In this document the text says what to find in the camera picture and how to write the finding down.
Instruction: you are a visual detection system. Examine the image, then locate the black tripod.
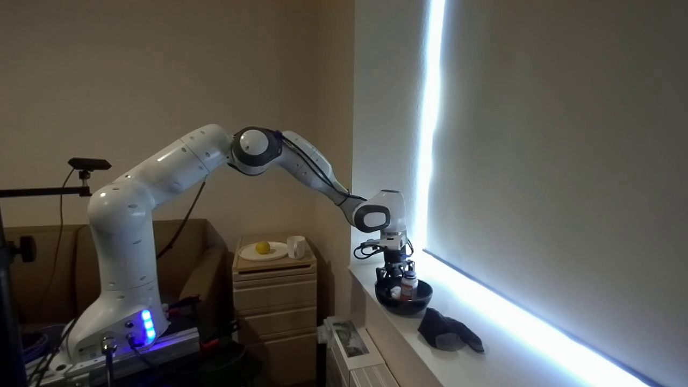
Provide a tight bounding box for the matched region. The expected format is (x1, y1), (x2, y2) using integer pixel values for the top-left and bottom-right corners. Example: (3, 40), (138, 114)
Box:
(0, 206), (40, 387)

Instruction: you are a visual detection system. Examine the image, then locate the brown leather armchair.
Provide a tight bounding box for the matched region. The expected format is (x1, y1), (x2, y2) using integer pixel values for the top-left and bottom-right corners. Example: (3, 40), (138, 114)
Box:
(4, 217), (232, 328)

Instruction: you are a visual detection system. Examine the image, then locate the black crumpled cloth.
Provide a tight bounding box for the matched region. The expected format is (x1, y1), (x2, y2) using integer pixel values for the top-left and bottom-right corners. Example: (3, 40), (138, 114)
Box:
(417, 305), (487, 355)

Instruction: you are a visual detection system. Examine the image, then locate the white round plate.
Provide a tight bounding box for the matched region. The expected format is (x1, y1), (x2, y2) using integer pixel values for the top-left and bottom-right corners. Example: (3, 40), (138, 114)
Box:
(236, 242), (291, 262)

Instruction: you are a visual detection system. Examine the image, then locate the printed leaflet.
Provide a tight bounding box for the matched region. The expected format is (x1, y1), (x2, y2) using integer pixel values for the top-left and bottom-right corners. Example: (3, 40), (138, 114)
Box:
(334, 321), (373, 362)

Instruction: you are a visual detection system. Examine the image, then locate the light wooden nightstand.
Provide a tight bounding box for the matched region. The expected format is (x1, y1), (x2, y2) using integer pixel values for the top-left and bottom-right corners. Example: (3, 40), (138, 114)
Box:
(230, 239), (321, 387)

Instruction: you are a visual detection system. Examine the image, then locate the grey window blind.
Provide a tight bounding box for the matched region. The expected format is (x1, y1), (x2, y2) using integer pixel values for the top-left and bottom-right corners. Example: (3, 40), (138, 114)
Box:
(426, 0), (688, 387)

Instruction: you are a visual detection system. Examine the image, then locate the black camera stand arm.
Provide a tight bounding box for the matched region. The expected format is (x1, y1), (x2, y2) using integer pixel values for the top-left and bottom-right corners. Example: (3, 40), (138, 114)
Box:
(0, 183), (95, 201)

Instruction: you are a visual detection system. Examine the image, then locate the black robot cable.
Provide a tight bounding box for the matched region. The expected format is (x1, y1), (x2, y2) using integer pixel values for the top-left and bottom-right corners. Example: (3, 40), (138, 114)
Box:
(155, 131), (371, 262)

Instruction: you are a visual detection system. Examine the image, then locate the black stereo camera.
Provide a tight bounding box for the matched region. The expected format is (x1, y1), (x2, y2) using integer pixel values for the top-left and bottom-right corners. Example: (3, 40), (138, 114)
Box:
(68, 156), (115, 183)

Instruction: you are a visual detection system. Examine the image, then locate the white wall radiator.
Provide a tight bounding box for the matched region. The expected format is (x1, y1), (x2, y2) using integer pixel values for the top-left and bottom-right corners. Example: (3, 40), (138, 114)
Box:
(322, 318), (403, 387)

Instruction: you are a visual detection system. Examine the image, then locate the black bowl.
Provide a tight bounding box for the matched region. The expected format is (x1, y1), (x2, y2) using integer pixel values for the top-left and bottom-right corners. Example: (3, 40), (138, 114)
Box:
(375, 275), (437, 318)

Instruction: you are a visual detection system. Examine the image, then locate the aluminium profile rail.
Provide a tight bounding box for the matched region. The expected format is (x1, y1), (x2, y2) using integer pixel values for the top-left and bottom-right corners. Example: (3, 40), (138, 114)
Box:
(29, 325), (204, 387)

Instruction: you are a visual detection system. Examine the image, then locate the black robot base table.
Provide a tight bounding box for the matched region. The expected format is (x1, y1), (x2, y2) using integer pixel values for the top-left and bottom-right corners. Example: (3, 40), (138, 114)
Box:
(19, 298), (238, 387)

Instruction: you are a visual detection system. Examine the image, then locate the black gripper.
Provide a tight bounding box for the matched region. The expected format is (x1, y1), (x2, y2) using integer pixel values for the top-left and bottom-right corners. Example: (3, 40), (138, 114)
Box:
(379, 237), (420, 291)

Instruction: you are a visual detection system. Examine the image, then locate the white ceramic mug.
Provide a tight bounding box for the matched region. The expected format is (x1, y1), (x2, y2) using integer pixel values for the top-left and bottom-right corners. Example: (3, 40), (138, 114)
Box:
(285, 234), (312, 260)

